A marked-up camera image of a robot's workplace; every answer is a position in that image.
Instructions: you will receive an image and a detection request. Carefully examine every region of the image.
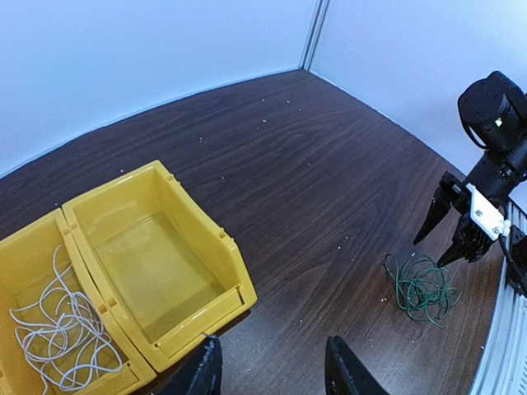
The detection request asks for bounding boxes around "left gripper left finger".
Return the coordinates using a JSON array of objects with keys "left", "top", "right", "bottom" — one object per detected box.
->
[{"left": 152, "top": 336, "right": 222, "bottom": 395}]

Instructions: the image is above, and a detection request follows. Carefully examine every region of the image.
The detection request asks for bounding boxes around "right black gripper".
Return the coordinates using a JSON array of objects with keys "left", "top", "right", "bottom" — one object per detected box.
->
[{"left": 413, "top": 156, "right": 526, "bottom": 267}]

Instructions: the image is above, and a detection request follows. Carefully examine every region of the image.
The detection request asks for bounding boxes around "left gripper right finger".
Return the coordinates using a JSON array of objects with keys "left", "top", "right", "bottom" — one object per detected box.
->
[{"left": 324, "top": 336, "right": 389, "bottom": 395}]

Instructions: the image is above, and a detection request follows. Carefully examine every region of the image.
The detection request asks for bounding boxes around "green cable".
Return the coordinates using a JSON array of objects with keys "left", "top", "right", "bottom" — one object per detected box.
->
[{"left": 383, "top": 253, "right": 463, "bottom": 329}]

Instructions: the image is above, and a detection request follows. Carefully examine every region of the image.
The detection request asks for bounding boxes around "white cable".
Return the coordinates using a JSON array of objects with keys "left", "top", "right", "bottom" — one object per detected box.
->
[{"left": 8, "top": 244, "right": 124, "bottom": 392}]

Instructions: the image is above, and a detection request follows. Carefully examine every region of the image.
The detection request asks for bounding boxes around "right yellow plastic bin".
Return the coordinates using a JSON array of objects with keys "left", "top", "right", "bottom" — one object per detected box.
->
[{"left": 63, "top": 160, "right": 257, "bottom": 372}]

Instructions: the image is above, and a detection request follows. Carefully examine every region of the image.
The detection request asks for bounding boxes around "yellow plastic bin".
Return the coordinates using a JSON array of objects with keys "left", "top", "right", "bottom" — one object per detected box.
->
[
  {"left": 1, "top": 209, "right": 156, "bottom": 394},
  {"left": 63, "top": 160, "right": 257, "bottom": 372}
]

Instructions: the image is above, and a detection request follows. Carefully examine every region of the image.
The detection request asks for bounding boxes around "middle yellow plastic bin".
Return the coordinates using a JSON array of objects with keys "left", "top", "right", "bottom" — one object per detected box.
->
[{"left": 1, "top": 209, "right": 156, "bottom": 394}]

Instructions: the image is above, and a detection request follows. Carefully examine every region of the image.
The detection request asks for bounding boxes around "front aluminium rail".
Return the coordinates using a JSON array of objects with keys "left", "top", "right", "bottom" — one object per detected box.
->
[{"left": 469, "top": 197, "right": 527, "bottom": 395}]

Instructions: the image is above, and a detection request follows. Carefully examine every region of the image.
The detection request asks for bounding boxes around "right aluminium frame post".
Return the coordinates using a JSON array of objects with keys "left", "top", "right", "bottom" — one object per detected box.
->
[{"left": 299, "top": 0, "right": 332, "bottom": 71}]

